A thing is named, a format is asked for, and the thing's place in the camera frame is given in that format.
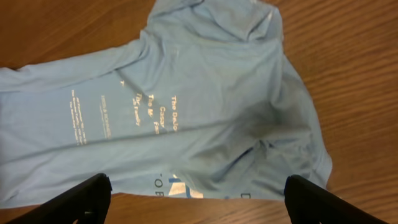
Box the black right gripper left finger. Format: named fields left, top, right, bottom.
left=8, top=173, right=112, bottom=224

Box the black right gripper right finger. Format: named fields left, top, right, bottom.
left=284, top=175, right=386, bottom=224

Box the light blue t-shirt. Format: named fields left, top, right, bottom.
left=1, top=1, right=332, bottom=208

